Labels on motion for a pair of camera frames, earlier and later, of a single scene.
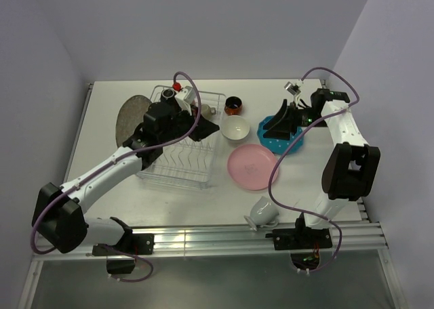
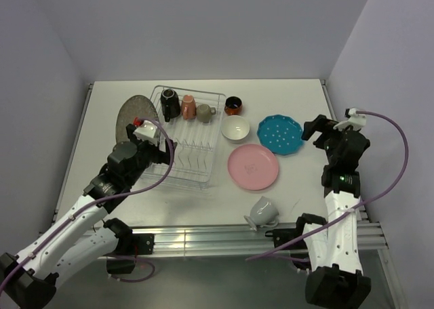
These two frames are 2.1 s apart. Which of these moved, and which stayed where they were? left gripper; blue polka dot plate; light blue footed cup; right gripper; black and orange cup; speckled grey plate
Moved: left gripper; right gripper
Stayed: black and orange cup; light blue footed cup; blue polka dot plate; speckled grey plate
